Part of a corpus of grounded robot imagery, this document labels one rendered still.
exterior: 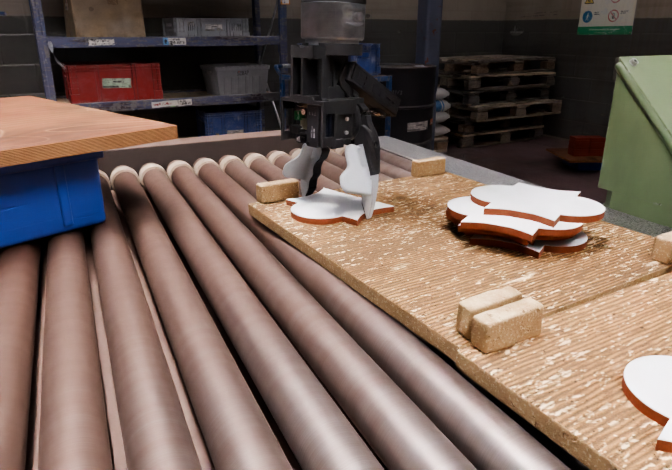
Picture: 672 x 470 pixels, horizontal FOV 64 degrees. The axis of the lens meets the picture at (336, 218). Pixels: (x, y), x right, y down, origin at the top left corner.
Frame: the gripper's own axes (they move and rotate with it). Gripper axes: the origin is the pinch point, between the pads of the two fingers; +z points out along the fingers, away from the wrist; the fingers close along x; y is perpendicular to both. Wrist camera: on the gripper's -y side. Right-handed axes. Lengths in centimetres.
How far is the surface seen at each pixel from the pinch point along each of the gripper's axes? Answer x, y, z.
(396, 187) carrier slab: -0.3, -13.1, 0.1
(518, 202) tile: 21.8, -5.3, -3.8
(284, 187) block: -7.5, 2.8, -1.2
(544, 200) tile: 23.7, -8.0, -3.9
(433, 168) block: 0.1, -22.5, -1.5
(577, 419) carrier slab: 38.0, 20.6, 1.5
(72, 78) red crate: -358, -116, 7
